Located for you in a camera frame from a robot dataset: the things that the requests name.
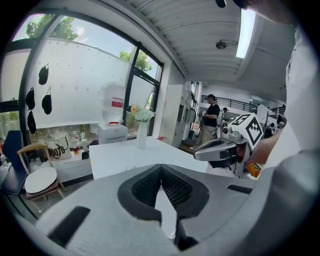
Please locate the white tall cabinet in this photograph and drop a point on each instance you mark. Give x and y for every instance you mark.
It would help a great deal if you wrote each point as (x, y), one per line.
(172, 115)

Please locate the wooden chair with round seat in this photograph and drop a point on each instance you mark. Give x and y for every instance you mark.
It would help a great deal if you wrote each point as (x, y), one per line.
(41, 180)

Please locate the white vase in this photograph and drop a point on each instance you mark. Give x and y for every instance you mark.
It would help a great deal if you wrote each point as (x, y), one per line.
(142, 136)

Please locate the clear water dispenser bottle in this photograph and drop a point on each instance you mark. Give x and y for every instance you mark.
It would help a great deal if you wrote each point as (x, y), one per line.
(113, 100)

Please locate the black metal railing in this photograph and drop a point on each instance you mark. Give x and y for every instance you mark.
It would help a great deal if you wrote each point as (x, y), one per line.
(235, 103)

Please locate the white and yellow flowers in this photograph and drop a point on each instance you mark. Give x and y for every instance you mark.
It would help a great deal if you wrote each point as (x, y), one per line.
(143, 113)

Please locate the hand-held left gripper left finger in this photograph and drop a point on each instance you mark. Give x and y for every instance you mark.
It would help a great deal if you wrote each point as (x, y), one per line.
(105, 215)

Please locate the blue chair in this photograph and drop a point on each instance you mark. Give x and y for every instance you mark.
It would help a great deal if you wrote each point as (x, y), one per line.
(13, 160)

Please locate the person's right forearm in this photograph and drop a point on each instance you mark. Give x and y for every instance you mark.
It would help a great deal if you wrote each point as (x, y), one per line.
(265, 147)

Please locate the long ceiling light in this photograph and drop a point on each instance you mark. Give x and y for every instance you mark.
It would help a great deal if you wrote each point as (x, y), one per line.
(246, 32)

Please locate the white cup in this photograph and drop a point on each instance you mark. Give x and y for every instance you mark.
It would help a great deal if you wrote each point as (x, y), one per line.
(84, 142)

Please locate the orange drink bottle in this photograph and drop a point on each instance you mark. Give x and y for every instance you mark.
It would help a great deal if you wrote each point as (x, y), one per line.
(76, 150)

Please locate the orange object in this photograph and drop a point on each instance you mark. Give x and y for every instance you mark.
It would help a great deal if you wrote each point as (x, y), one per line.
(255, 172)

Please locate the person's white shirt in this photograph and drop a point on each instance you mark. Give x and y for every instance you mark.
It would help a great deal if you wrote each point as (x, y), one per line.
(300, 100)

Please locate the black cap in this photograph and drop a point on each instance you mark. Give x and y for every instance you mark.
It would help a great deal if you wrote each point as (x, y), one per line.
(30, 99)
(43, 75)
(31, 123)
(47, 103)

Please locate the round ceiling smoke detector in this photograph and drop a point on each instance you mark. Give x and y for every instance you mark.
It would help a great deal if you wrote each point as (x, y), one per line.
(221, 45)

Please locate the low white cabinet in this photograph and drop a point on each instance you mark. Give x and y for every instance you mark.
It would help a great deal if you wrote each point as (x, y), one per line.
(75, 168)

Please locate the white printed tote bag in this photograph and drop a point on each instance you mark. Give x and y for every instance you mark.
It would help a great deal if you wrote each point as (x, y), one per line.
(58, 150)

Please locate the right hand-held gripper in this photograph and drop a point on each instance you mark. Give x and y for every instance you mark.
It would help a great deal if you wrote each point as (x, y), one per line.
(250, 130)

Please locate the small red object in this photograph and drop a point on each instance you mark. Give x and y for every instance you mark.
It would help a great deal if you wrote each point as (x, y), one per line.
(161, 138)

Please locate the white water dispenser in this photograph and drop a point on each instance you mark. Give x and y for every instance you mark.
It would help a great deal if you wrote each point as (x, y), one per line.
(112, 133)

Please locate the white pegboard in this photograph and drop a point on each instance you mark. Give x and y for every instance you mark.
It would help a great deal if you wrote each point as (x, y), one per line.
(82, 82)

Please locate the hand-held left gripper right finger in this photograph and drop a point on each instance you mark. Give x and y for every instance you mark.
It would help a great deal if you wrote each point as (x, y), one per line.
(220, 200)

